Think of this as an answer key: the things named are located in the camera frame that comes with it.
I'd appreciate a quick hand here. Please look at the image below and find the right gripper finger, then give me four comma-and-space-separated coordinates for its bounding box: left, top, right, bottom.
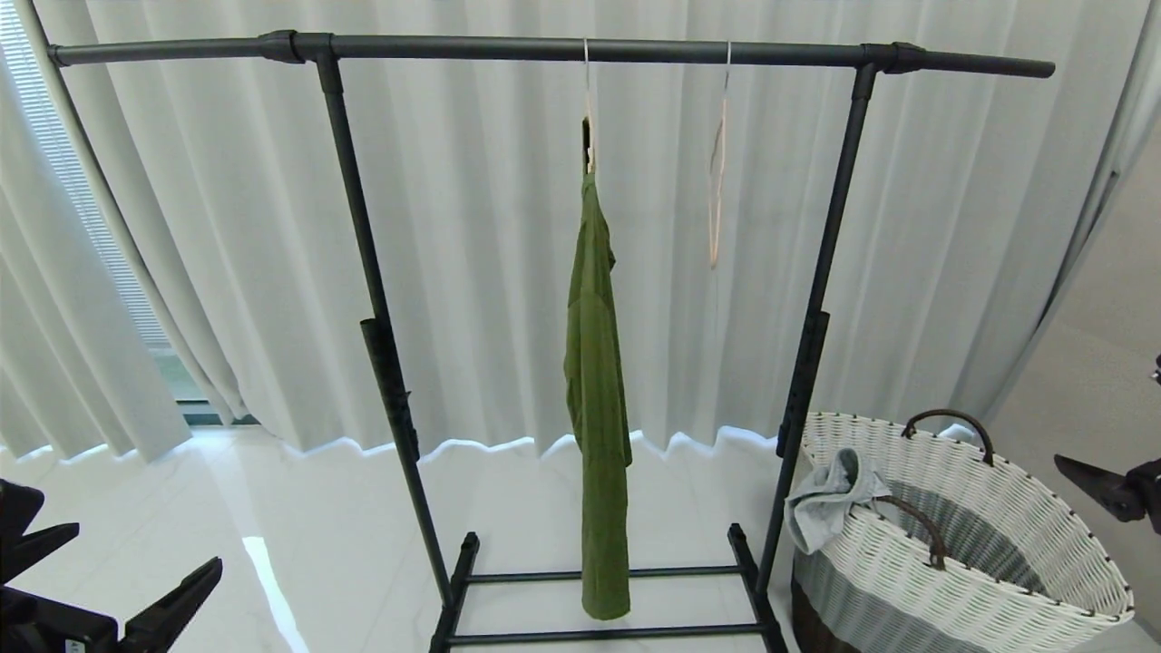
1053, 453, 1149, 524

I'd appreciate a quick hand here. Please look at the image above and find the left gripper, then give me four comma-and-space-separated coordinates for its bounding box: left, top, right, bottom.
0, 521, 224, 653

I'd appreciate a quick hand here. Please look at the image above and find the pale grey garment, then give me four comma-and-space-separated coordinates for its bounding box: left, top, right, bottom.
785, 447, 893, 556

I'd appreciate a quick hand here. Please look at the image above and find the pink clothes hanger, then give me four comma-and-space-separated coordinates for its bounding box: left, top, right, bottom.
581, 38, 598, 176
707, 41, 733, 270

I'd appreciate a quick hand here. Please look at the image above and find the green shirt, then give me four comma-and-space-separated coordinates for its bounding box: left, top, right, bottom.
562, 116, 634, 622

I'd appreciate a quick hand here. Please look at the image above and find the white laundry basket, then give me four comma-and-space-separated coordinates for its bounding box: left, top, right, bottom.
785, 408, 1136, 653

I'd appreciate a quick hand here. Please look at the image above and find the black clothes rack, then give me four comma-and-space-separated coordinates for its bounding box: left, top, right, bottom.
47, 30, 1056, 653

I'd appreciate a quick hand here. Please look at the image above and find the white curtain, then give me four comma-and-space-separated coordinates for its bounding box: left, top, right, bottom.
0, 63, 193, 463
18, 0, 1161, 456

